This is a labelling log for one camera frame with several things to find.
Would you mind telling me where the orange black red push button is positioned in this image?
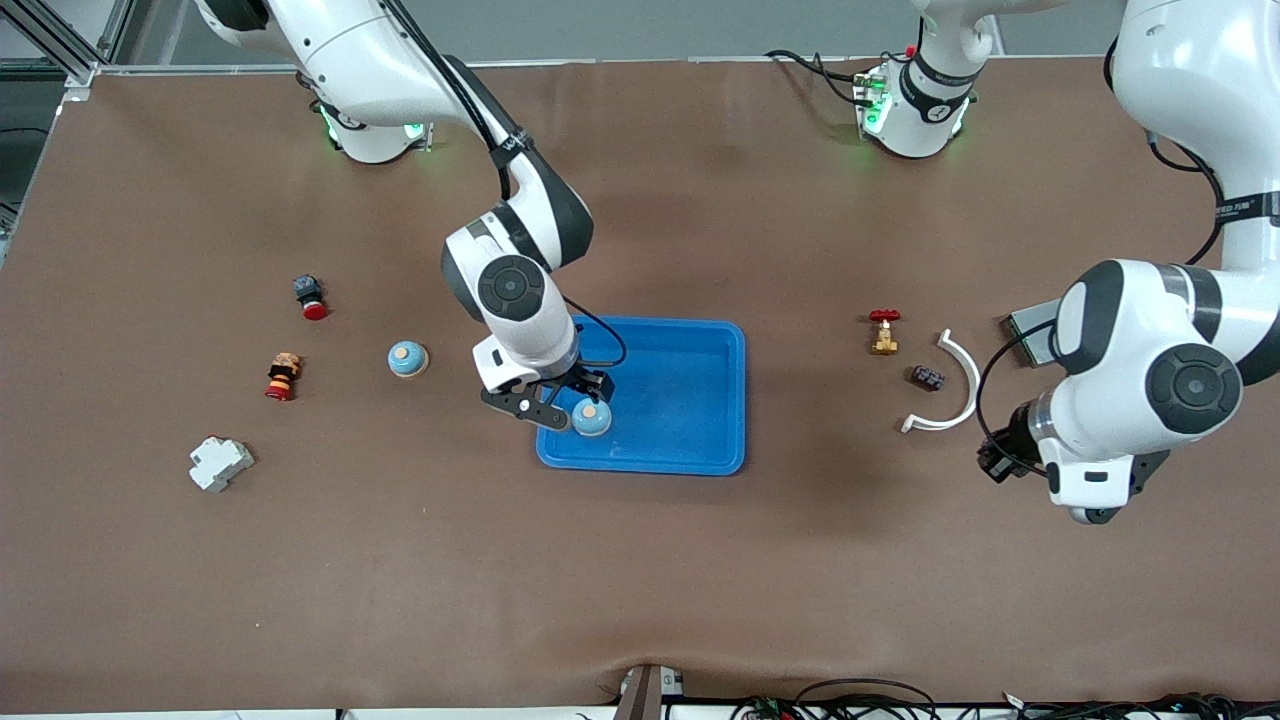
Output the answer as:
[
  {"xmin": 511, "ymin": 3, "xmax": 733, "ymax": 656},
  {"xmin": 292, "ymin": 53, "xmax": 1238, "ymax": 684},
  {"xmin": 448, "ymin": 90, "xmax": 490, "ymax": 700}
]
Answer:
[{"xmin": 264, "ymin": 352, "xmax": 303, "ymax": 402}]

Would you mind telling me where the grey metal power supply box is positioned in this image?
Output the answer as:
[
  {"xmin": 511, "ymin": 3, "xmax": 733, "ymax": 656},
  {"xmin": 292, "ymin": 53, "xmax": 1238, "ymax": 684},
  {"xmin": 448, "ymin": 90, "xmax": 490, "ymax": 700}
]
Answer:
[{"xmin": 1003, "ymin": 298, "xmax": 1063, "ymax": 369}]

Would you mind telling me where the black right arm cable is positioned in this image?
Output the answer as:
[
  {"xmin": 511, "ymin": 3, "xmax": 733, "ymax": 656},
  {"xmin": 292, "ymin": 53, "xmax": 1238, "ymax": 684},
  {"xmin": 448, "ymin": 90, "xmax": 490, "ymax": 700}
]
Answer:
[{"xmin": 380, "ymin": 0, "xmax": 628, "ymax": 373}]

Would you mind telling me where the white semicircular pipe clamp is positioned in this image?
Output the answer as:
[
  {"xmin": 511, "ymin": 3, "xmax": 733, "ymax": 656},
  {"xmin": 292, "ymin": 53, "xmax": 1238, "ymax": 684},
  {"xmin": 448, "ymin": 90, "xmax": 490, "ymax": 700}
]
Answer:
[{"xmin": 900, "ymin": 329, "xmax": 983, "ymax": 434}]

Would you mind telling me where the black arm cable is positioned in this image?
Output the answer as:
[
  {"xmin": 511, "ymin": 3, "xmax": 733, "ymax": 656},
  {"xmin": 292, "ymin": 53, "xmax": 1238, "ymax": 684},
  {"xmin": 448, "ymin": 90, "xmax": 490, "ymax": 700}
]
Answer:
[
  {"xmin": 380, "ymin": 0, "xmax": 628, "ymax": 373},
  {"xmin": 976, "ymin": 35, "xmax": 1227, "ymax": 461}
]

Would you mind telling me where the aluminium frame profile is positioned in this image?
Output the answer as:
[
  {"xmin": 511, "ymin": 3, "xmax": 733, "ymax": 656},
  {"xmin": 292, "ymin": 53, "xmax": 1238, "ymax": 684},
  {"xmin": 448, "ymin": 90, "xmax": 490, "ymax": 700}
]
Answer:
[{"xmin": 0, "ymin": 0, "xmax": 136, "ymax": 89}]

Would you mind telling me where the grey table edge bracket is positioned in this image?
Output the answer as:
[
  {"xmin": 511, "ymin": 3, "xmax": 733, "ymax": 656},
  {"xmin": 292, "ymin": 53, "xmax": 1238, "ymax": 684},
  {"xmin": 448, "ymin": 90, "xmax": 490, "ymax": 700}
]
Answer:
[{"xmin": 612, "ymin": 663, "xmax": 687, "ymax": 720}]

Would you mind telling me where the white circuit breaker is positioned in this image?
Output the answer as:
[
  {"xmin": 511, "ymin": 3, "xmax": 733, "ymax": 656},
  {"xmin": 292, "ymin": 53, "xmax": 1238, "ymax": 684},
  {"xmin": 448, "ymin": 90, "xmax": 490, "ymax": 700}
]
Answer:
[{"xmin": 188, "ymin": 436, "xmax": 256, "ymax": 494}]

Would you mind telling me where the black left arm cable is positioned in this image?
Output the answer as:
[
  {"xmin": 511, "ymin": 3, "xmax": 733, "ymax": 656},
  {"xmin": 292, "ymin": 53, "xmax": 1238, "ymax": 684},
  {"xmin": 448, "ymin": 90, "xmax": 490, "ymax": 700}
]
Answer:
[{"xmin": 976, "ymin": 35, "xmax": 1227, "ymax": 461}]

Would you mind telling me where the black cable bundle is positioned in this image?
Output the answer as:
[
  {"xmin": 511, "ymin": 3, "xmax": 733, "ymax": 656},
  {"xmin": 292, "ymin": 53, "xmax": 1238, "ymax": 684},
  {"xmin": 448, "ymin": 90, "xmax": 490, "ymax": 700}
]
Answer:
[{"xmin": 730, "ymin": 678, "xmax": 1280, "ymax": 720}]

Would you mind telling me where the blue plastic tray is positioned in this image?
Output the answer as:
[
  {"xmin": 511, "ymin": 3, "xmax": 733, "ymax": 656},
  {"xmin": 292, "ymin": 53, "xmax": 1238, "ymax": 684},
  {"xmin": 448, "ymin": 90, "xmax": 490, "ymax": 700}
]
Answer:
[{"xmin": 536, "ymin": 315, "xmax": 748, "ymax": 477}]

